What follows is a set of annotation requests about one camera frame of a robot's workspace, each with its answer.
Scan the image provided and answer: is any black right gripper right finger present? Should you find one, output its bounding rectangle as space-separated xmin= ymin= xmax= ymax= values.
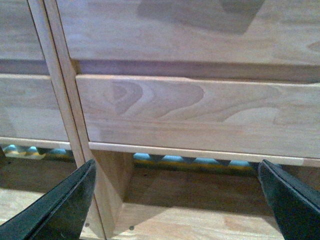
xmin=257 ymin=159 xmax=320 ymax=240

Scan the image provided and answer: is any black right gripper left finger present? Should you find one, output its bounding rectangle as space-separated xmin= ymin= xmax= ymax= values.
xmin=0 ymin=159 xmax=97 ymax=240

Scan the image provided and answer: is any wooden shelf cabinet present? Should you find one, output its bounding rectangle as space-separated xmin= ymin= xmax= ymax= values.
xmin=0 ymin=0 xmax=320 ymax=237

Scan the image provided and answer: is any blue yellow foam mat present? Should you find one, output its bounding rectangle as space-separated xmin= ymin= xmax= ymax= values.
xmin=0 ymin=144 xmax=258 ymax=175

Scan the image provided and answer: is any lower right wooden drawer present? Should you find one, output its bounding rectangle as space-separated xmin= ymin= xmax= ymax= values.
xmin=76 ymin=75 xmax=320 ymax=158

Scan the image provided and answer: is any wooden drawer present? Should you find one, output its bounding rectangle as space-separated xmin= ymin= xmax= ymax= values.
xmin=57 ymin=0 xmax=320 ymax=66
xmin=0 ymin=73 xmax=69 ymax=142
xmin=0 ymin=0 xmax=44 ymax=61
xmin=76 ymin=75 xmax=320 ymax=158

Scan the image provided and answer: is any lower left wooden drawer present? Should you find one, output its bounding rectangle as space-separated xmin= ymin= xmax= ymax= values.
xmin=0 ymin=73 xmax=69 ymax=142

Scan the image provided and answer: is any upper right wooden drawer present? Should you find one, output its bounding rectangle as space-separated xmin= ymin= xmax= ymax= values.
xmin=57 ymin=0 xmax=320 ymax=66

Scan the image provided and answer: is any upper left wooden drawer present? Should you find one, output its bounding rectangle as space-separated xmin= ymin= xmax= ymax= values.
xmin=0 ymin=0 xmax=44 ymax=61

